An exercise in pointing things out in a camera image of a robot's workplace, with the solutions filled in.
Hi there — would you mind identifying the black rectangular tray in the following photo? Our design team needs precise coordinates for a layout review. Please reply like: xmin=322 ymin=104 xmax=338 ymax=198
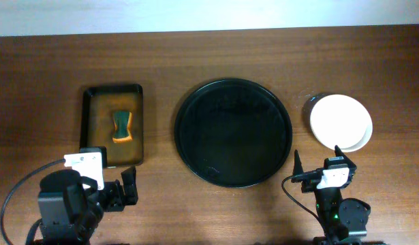
xmin=80 ymin=84 xmax=144 ymax=168

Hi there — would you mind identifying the white plate bottom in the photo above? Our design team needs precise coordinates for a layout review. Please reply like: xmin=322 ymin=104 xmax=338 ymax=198
xmin=309 ymin=94 xmax=373 ymax=152

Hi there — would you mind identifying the round black tray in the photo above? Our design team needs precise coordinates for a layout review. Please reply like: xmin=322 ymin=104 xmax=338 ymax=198
xmin=173 ymin=78 xmax=293 ymax=188

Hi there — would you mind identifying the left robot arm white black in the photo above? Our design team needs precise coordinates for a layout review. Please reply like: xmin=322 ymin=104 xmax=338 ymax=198
xmin=25 ymin=167 xmax=138 ymax=244

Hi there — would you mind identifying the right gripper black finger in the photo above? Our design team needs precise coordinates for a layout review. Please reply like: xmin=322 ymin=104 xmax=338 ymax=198
xmin=335 ymin=145 xmax=354 ymax=167
xmin=292 ymin=150 xmax=304 ymax=176

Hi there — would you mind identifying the orange sponge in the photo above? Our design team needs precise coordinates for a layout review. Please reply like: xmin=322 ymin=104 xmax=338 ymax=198
xmin=112 ymin=110 xmax=133 ymax=144

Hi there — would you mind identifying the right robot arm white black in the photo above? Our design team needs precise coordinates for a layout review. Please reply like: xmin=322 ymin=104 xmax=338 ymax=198
xmin=288 ymin=146 xmax=371 ymax=244

